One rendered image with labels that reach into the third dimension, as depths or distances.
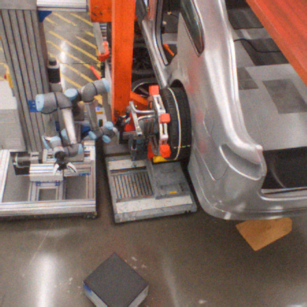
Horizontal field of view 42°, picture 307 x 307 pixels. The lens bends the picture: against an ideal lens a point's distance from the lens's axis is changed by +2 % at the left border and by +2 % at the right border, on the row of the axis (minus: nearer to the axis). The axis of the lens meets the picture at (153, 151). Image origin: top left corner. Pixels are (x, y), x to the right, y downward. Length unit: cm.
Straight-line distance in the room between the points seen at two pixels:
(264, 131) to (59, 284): 223
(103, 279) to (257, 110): 197
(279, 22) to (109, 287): 274
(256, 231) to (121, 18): 238
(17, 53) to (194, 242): 230
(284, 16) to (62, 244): 329
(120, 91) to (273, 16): 299
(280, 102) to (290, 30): 307
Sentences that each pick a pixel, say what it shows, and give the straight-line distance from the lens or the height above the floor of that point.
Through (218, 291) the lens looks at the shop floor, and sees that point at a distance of 380.
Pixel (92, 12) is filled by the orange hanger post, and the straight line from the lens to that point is 555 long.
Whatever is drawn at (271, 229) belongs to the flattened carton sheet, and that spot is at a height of 1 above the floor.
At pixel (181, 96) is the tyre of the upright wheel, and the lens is 350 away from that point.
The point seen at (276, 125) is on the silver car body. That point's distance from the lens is 378.
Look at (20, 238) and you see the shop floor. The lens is 401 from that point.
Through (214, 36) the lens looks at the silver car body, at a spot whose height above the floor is 183.
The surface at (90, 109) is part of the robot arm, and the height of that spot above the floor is 116.
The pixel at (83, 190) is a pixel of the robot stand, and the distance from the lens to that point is 396.
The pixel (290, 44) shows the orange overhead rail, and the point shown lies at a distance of 83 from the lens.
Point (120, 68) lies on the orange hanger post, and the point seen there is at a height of 123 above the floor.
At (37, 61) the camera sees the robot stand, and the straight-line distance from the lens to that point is 304.
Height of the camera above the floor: 341
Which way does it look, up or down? 48 degrees down
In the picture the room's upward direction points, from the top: 7 degrees clockwise
